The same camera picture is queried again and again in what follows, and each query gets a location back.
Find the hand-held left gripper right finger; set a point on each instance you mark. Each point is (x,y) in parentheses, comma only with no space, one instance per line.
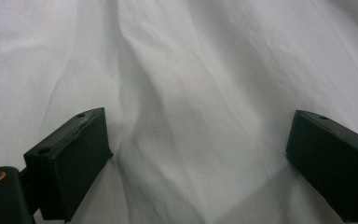
(332,161)

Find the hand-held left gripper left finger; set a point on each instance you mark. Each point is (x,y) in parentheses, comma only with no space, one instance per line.
(74,161)

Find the white dress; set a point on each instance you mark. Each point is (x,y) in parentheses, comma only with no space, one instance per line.
(199,77)

